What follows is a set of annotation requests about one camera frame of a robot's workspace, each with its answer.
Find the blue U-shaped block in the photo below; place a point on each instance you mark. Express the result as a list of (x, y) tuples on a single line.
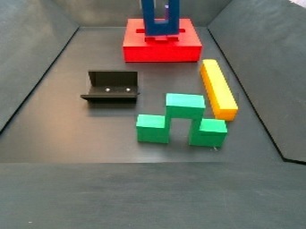
[(166, 26)]

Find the black angled fixture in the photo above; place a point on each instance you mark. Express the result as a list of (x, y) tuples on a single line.
[(113, 85)]

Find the green stepped block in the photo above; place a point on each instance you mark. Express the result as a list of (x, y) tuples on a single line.
[(206, 132)]

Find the yellow long bar block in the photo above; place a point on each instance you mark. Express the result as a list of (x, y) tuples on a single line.
[(222, 101)]

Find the red slotted base block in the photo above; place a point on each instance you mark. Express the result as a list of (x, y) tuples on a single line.
[(174, 48)]

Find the purple U-shaped block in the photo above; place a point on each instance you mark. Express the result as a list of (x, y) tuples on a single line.
[(166, 12)]

